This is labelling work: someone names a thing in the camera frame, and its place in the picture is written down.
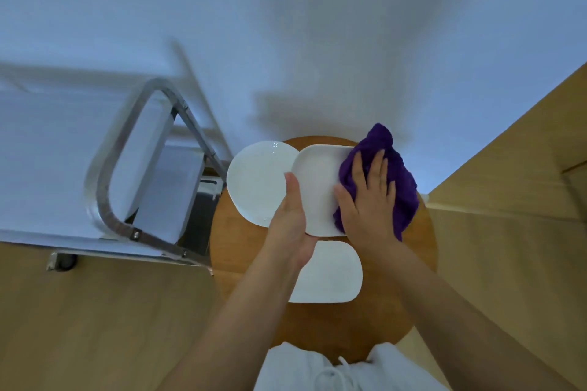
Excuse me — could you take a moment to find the person's right hand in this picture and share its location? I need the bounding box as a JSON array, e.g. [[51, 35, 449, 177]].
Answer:
[[333, 149, 398, 260]]

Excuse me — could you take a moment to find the person's left hand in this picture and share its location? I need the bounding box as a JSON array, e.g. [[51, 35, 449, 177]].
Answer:
[[264, 172, 319, 271]]

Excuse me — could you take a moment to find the purple cleaning cloth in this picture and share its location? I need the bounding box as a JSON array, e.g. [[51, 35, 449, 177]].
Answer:
[[333, 123, 420, 243]]

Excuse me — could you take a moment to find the white oblong serving plate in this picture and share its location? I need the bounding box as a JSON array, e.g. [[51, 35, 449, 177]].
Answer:
[[291, 144, 356, 238], [289, 240, 364, 304]]

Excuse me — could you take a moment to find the stack of white round plates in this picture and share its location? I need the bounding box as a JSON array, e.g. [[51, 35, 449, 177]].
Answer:
[[226, 140, 300, 228]]

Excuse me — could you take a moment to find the steel three-tier cart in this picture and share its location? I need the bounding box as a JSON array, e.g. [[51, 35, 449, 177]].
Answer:
[[0, 77, 229, 273]]

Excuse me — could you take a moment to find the person's left forearm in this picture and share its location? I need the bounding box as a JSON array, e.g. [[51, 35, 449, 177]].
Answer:
[[158, 257, 301, 391]]

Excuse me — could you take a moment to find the person's right forearm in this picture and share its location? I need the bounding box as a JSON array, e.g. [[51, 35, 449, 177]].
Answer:
[[364, 241, 578, 391]]

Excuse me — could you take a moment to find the person's white garment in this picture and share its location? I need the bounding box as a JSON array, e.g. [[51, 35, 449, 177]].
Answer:
[[253, 341, 450, 391]]

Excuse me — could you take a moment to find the round wooden side table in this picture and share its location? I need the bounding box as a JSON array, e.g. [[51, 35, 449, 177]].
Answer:
[[209, 135, 439, 364]]

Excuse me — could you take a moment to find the white drawstring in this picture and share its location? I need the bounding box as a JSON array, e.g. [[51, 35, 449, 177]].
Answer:
[[314, 356, 363, 391]]

